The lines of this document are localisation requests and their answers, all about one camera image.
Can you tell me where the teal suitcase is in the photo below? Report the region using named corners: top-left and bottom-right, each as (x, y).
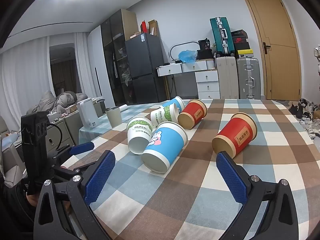
top-left (209, 17), bottom-right (235, 55)

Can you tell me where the checked tablecloth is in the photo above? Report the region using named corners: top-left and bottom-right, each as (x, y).
top-left (79, 99), bottom-right (320, 240)

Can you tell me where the dark glass cabinet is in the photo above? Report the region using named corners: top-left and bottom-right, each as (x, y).
top-left (101, 9), bottom-right (139, 107)

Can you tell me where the white kettle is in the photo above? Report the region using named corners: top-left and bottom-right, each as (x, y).
top-left (77, 99), bottom-right (99, 128)

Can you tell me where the red and black shoe box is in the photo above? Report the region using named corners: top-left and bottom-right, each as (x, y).
top-left (232, 37), bottom-right (250, 51)

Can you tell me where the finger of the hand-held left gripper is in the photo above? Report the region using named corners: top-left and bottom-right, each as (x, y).
top-left (53, 141), bottom-right (95, 165)
top-left (52, 160), bottom-right (101, 179)

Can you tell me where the white suitcase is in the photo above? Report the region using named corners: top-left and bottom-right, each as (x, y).
top-left (215, 56), bottom-right (239, 100)

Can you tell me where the cardboard box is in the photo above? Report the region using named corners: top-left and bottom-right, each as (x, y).
top-left (148, 19), bottom-right (158, 37)

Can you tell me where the oval grey frame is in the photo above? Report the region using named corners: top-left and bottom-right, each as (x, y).
top-left (169, 41), bottom-right (200, 63)

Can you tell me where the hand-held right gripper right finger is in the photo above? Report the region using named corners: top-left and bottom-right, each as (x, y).
top-left (216, 152), bottom-right (299, 240)

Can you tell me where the black cable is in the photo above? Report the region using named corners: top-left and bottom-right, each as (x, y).
top-left (49, 124), bottom-right (63, 152)

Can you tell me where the blue plastic bag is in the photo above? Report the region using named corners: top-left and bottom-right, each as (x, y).
top-left (178, 50), bottom-right (198, 63)

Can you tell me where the grey quilt pile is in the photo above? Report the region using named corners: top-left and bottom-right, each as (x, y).
top-left (26, 90), bottom-right (88, 117)

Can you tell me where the silver suitcase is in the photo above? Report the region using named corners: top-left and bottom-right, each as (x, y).
top-left (236, 57), bottom-right (260, 100)

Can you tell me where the black bag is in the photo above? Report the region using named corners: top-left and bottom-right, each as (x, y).
top-left (196, 39), bottom-right (215, 60)

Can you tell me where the red paper cup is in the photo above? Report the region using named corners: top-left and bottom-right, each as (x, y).
top-left (212, 112), bottom-right (257, 159)
top-left (177, 99), bottom-right (208, 130)

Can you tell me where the white desk with drawers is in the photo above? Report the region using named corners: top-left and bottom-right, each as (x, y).
top-left (156, 59), bottom-right (220, 100)

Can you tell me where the wooden door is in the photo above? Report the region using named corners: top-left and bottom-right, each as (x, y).
top-left (241, 0), bottom-right (300, 101)

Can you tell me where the white wardrobe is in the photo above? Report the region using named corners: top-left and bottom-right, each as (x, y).
top-left (87, 25), bottom-right (117, 105)

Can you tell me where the person's left forearm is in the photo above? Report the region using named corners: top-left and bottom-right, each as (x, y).
top-left (0, 177), bottom-right (38, 233)

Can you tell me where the blue rabbit print paper cup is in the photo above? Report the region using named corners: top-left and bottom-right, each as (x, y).
top-left (141, 121), bottom-right (188, 174)

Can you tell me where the grey bedside cabinet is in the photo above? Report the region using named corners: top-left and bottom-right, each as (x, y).
top-left (46, 117), bottom-right (75, 153)

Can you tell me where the yellow and black box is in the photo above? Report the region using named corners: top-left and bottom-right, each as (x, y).
top-left (236, 49), bottom-right (254, 58)

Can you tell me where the grey tumbler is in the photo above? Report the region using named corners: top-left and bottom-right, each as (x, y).
top-left (105, 107), bottom-right (122, 126)

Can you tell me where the pile of shoes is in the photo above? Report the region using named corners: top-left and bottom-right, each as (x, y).
top-left (287, 97), bottom-right (320, 138)

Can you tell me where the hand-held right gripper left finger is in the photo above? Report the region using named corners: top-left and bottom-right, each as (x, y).
top-left (34, 150), bottom-right (116, 240)

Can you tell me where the black fridge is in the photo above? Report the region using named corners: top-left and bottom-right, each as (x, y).
top-left (125, 32), bottom-right (167, 103)

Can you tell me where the white sheer curtain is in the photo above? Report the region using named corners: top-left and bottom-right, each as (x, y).
top-left (0, 34), bottom-right (53, 120)
top-left (74, 31), bottom-right (97, 98)

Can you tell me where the white green print paper cup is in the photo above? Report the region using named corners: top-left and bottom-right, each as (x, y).
top-left (127, 117), bottom-right (153, 155)
top-left (150, 103), bottom-right (180, 127)

